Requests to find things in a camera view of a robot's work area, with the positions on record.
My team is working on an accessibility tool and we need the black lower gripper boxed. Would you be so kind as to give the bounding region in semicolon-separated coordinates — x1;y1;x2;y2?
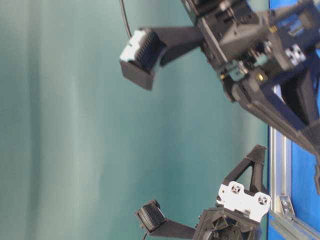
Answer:
193;144;272;240

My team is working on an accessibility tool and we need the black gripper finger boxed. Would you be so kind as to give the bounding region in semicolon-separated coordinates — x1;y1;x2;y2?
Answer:
222;67;320;195

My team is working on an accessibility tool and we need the aluminium frame lower rail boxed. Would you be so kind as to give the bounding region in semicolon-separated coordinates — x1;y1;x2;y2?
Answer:
269;211;320;240

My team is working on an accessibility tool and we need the black wrist camera lower gripper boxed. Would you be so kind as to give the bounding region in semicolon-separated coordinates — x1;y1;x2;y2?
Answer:
135;199;166;233

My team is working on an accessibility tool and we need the black camera cable upper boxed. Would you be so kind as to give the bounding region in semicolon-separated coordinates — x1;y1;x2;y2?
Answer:
118;0;134;40

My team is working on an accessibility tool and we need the aluminium frame vertical rail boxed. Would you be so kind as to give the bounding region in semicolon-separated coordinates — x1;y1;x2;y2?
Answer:
268;127;292;215

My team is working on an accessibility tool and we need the silver lower corner bracket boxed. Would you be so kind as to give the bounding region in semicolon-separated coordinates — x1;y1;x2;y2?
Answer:
278;195;295;218

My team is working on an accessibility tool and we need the wrist camera with white tape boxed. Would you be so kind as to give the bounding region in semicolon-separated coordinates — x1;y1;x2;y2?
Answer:
119;28;167;91

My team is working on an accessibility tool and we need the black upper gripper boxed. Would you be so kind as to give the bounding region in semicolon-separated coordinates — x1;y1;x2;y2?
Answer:
183;0;320;90

